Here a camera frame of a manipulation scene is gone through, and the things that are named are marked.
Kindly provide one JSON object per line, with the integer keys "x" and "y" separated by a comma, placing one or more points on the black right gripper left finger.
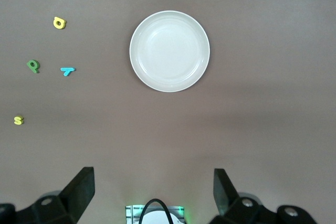
{"x": 76, "y": 190}

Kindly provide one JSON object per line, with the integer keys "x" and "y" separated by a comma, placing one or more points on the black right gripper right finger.
{"x": 225, "y": 192}

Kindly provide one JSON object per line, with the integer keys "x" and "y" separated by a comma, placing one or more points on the teal foam letter y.
{"x": 68, "y": 69}

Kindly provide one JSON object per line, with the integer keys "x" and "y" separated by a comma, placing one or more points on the green foam letter p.
{"x": 36, "y": 69}

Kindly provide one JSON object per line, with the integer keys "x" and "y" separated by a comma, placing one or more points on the yellow foam letter a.
{"x": 55, "y": 24}

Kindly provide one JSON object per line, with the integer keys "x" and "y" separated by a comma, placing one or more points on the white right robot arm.
{"x": 155, "y": 217}

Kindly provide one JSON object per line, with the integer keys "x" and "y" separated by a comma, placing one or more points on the yellow foam letter s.
{"x": 18, "y": 120}

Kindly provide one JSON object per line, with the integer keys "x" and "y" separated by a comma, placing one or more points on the beige round plate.
{"x": 169, "y": 51}

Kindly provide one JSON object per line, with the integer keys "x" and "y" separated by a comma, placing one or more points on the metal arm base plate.
{"x": 130, "y": 212}

